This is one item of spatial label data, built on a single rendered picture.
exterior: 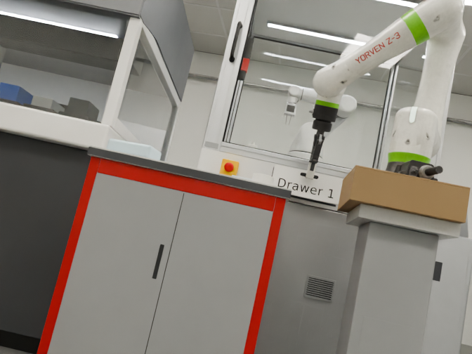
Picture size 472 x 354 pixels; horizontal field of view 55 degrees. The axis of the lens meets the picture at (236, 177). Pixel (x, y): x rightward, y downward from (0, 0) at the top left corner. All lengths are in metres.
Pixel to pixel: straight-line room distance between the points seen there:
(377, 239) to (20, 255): 1.31
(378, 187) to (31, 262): 1.30
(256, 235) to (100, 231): 0.46
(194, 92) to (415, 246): 4.51
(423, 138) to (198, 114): 4.25
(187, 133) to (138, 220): 4.16
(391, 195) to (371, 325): 0.37
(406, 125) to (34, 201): 1.38
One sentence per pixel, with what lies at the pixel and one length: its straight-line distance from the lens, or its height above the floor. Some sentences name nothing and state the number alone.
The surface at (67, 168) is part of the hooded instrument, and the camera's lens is 1.89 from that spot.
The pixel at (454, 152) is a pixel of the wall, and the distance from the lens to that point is 5.62.
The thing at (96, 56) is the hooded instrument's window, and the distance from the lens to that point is 1.93.
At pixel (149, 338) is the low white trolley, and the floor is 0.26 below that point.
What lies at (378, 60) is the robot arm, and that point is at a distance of 1.66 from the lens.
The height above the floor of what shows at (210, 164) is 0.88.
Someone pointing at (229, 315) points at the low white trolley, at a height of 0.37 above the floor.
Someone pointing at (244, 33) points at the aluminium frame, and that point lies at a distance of 2.15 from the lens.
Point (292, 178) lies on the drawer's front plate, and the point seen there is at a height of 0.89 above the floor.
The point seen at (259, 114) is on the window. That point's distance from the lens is 2.03.
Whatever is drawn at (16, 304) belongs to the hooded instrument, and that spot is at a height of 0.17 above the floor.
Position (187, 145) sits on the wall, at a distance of 5.45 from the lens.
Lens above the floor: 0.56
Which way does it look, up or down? 9 degrees up
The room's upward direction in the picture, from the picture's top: 13 degrees clockwise
